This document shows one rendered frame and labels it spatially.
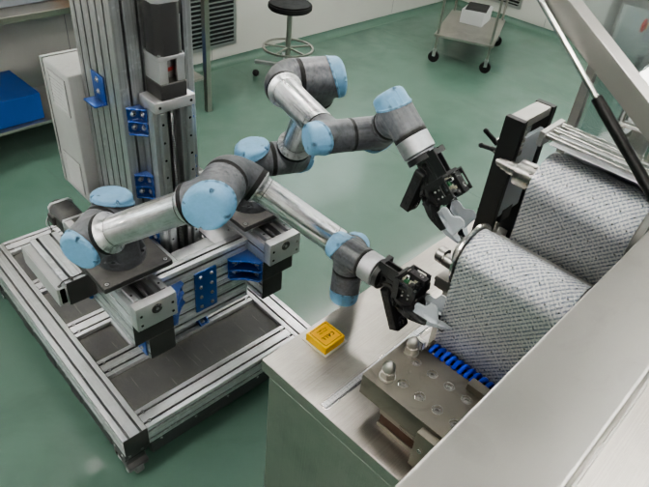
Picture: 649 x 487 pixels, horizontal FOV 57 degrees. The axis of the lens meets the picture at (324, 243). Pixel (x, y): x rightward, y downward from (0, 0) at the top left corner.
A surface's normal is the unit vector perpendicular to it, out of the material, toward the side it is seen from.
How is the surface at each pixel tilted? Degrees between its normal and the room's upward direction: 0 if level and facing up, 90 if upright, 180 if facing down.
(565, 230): 92
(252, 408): 0
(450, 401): 0
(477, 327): 90
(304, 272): 0
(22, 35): 90
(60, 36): 90
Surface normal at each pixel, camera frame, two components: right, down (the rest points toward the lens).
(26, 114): 0.71, 0.48
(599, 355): 0.09, -0.78
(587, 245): -0.70, 0.42
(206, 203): -0.09, 0.55
